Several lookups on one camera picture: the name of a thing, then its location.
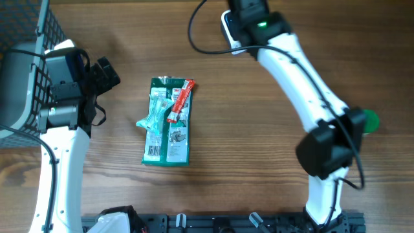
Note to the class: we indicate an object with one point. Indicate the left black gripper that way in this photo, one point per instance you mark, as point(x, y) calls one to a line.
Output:
point(102, 84)

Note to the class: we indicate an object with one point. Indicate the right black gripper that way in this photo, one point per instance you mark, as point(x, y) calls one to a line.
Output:
point(263, 11)

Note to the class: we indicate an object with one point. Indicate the mint green sachet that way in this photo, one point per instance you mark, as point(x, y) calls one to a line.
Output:
point(157, 107)

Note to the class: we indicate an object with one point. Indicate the red Nescafe stick sachet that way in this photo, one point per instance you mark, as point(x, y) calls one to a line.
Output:
point(180, 101)

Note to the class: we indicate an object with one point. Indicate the green snack packet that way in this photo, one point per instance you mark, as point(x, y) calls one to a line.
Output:
point(172, 146)

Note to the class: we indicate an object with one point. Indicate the green lid jar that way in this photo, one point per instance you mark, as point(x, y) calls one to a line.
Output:
point(372, 121)

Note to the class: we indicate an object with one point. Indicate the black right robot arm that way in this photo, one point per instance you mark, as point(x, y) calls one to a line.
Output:
point(333, 130)

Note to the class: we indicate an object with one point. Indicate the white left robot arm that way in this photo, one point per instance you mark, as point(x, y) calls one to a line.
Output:
point(65, 126)

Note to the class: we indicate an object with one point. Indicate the white barcode scanner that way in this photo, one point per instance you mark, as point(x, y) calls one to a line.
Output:
point(229, 27)

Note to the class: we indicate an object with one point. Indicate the grey plastic mesh basket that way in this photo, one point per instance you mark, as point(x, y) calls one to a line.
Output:
point(28, 30)

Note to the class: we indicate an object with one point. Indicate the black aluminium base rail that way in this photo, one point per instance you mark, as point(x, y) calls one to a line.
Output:
point(350, 222)

